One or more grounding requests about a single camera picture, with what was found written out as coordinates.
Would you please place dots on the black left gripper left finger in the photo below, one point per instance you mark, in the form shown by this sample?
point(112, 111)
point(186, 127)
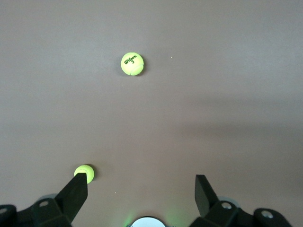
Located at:
point(71, 201)

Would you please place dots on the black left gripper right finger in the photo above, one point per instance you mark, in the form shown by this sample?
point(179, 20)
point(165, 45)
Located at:
point(208, 203)

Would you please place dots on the yellow-green tennis ball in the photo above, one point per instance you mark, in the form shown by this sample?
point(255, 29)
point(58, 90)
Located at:
point(132, 66)
point(89, 170)

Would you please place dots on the brown table cloth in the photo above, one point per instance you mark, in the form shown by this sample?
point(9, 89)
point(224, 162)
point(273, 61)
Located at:
point(213, 94)

